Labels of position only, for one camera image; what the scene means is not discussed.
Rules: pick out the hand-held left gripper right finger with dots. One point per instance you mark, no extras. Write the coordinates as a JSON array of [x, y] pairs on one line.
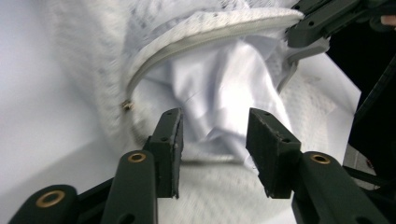
[[271, 155]]

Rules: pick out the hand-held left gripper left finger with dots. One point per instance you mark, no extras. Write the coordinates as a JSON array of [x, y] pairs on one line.
[[168, 149]]

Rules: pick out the white mesh laundry bag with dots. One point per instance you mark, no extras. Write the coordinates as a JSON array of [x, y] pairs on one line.
[[218, 199]]

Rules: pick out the white garment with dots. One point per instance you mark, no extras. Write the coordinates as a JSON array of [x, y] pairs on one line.
[[218, 87]]

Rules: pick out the white table mat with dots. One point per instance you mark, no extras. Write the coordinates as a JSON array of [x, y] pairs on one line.
[[31, 93]]

